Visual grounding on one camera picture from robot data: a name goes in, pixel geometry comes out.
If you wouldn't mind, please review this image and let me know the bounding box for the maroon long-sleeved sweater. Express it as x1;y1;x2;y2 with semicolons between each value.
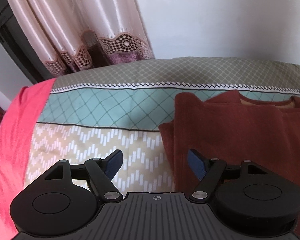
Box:
159;90;300;230

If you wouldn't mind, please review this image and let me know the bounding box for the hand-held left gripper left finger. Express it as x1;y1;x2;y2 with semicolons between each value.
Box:
42;149;124;203

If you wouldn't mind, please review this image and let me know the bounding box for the pink satin lace-hem curtain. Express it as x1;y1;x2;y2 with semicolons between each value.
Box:
1;0;156;77

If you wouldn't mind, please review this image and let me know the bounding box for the patterned green beige quilt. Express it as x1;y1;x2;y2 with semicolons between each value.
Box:
24;56;300;197

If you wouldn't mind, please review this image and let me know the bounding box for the dark door frame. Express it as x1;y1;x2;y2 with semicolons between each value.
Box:
0;0;52;85

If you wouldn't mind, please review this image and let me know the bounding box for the pink blanket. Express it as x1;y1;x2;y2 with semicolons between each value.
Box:
0;79;57;240

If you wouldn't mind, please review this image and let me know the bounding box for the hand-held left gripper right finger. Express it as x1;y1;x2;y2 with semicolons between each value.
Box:
187;149;272;203

